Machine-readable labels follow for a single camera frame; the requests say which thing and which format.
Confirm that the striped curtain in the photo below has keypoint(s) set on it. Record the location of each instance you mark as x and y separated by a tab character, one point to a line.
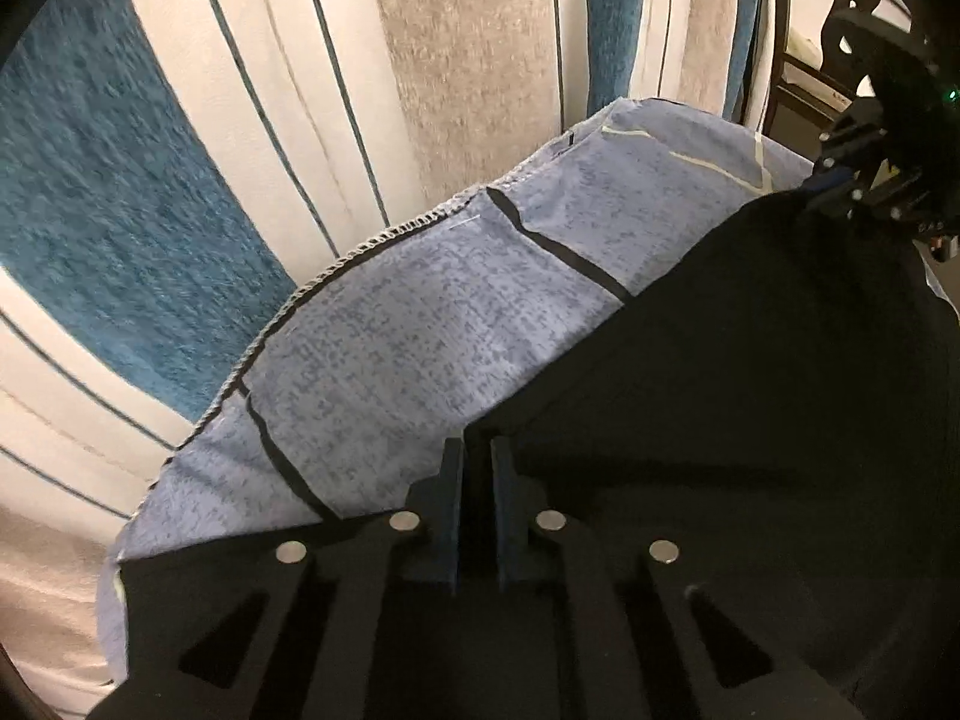
225	105

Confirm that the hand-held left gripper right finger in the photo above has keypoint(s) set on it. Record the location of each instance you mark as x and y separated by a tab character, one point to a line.
507	517

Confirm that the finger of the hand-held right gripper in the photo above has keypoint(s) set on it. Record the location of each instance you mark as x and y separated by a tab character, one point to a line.
851	131
862	199

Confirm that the black pants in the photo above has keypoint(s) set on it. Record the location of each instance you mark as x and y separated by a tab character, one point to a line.
750	405

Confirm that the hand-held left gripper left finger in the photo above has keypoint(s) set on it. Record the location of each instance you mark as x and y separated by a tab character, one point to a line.
450	517

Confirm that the blue patterned bed sheet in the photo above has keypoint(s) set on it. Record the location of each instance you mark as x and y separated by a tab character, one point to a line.
420	322

